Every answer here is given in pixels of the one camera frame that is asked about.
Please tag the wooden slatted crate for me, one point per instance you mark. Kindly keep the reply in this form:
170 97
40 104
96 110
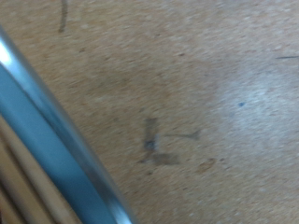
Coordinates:
18 186

